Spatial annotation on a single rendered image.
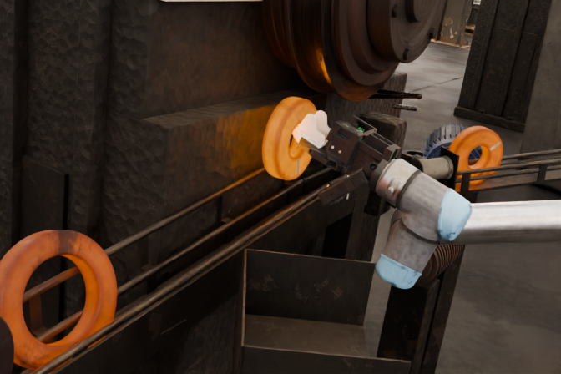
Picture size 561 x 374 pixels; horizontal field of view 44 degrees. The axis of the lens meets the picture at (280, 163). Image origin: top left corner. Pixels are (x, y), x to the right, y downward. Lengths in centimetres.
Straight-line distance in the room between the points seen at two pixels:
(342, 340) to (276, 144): 36
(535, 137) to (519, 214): 290
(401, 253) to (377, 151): 18
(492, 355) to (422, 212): 129
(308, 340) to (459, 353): 131
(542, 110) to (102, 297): 343
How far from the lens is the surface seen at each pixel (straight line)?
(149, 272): 112
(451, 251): 180
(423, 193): 116
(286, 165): 127
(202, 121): 116
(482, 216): 131
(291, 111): 124
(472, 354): 237
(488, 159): 188
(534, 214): 131
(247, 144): 129
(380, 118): 166
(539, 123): 419
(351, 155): 120
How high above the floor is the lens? 118
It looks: 18 degrees down
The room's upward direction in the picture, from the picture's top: 8 degrees clockwise
